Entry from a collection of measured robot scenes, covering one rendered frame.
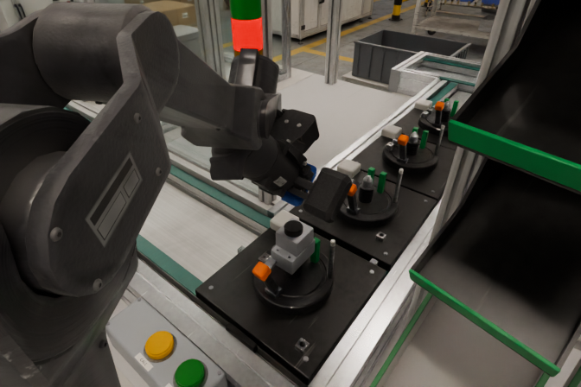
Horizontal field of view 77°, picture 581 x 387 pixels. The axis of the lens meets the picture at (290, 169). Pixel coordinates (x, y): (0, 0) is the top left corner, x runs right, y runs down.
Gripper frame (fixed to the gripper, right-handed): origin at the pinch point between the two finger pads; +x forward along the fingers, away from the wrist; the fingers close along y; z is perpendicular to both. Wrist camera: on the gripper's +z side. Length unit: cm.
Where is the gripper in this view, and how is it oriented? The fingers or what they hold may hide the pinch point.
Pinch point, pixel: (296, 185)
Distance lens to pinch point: 53.3
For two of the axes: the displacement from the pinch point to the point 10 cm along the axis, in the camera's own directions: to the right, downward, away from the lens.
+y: -7.9, -3.4, 5.1
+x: 4.0, 3.3, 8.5
